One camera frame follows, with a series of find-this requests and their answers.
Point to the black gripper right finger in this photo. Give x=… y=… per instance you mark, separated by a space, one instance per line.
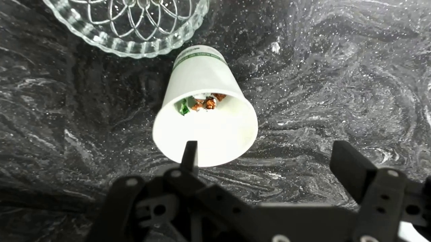
x=385 y=202

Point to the white paper cup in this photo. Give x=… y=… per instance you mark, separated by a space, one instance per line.
x=202 y=76

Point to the green wrapped candy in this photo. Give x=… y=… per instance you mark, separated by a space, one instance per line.
x=183 y=108

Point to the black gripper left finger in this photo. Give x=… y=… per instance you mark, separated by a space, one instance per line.
x=148 y=210

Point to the patterned glass bowl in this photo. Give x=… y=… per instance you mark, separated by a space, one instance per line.
x=112 y=41

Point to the brown wrapped candy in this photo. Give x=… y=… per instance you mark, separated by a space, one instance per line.
x=210 y=102

